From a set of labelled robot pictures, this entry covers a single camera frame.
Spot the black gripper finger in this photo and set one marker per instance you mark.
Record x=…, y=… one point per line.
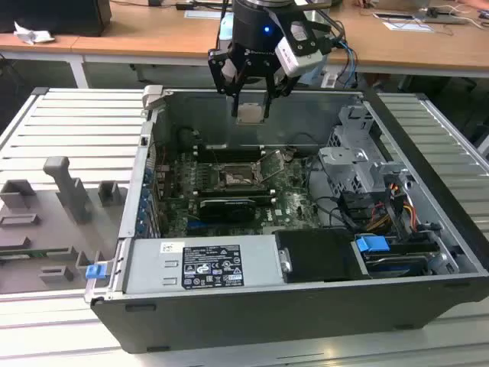
x=221, y=72
x=280, y=86

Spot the silver square CPU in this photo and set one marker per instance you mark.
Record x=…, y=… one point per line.
x=250, y=112

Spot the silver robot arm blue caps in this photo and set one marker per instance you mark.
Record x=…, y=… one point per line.
x=311, y=76

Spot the black RAM slot bank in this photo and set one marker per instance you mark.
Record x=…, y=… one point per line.
x=237, y=193
x=229, y=154

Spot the CPU socket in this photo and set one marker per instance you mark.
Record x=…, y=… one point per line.
x=235, y=177

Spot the wooden desk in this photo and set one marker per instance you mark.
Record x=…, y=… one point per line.
x=153, y=38

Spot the silver metal disk bay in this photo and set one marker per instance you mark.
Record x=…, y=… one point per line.
x=351, y=168

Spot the green motherboard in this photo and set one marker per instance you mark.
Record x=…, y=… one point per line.
x=294, y=206

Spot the black graphics card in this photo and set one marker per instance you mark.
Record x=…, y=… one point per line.
x=225, y=210

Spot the white paper sheet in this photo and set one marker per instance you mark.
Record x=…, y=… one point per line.
x=407, y=26

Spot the black plastic shroud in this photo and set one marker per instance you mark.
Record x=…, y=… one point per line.
x=317, y=256

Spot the black box on desk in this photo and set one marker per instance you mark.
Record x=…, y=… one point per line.
x=57, y=15

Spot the hard disk in blue carrier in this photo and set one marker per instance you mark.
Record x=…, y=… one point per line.
x=372, y=244

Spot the crumpled white paper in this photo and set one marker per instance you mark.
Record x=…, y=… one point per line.
x=32, y=35

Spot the grey power supply unit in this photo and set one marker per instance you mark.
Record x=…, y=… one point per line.
x=153, y=267

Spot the blue case latch clip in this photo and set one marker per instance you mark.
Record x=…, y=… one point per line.
x=94, y=271

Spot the black open PC case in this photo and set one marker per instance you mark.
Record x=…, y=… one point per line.
x=267, y=325

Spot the grey parts rack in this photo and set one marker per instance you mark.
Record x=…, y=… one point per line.
x=42, y=237

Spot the green RAM stick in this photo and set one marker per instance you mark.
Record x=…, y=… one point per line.
x=23, y=253

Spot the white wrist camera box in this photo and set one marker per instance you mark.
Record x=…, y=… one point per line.
x=296, y=57

